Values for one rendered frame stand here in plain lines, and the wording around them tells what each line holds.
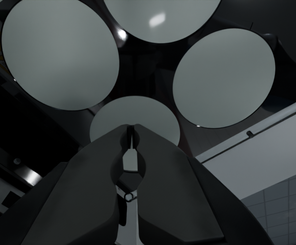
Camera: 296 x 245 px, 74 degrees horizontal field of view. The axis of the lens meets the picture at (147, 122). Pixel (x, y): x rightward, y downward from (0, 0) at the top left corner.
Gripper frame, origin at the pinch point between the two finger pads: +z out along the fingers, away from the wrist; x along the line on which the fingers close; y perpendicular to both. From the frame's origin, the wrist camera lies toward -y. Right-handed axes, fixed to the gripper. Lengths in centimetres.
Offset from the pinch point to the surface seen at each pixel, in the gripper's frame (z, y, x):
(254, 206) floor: 97, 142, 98
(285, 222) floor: 97, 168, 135
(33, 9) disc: 7.3, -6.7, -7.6
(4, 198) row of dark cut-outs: 1.3, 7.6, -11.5
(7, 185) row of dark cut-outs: 2.4, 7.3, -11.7
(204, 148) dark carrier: 7.3, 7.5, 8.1
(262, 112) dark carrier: 7.3, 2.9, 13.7
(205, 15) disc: 7.3, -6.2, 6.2
